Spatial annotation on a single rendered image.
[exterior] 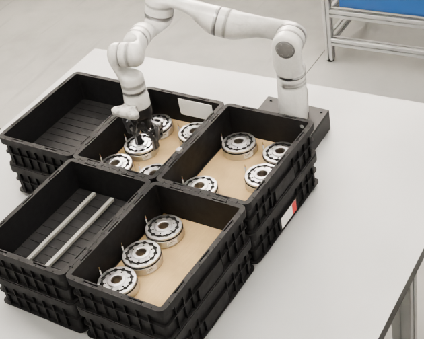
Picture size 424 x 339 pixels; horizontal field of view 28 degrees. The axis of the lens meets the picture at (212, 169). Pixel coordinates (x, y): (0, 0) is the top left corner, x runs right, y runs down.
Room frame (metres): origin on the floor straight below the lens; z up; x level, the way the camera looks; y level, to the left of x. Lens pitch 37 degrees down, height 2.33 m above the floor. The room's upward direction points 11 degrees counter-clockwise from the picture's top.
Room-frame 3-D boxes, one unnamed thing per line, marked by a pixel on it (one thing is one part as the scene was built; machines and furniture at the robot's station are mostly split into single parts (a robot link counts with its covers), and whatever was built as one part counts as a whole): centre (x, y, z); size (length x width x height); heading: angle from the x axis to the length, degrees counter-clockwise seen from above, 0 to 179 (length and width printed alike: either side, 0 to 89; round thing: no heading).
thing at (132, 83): (2.11, 0.19, 1.14); 0.09 x 0.07 x 0.15; 70
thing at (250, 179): (1.86, -0.14, 0.86); 0.10 x 0.10 x 0.01
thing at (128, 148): (2.13, 0.20, 0.86); 0.10 x 0.10 x 0.01
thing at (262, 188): (1.91, -0.08, 0.92); 0.40 x 0.30 x 0.02; 142
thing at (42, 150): (2.28, 0.40, 0.92); 0.40 x 0.30 x 0.02; 142
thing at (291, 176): (1.91, -0.08, 0.87); 0.40 x 0.30 x 0.11; 142
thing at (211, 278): (1.60, 0.17, 0.87); 0.40 x 0.30 x 0.11; 142
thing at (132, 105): (2.10, 0.19, 1.04); 0.11 x 0.09 x 0.06; 142
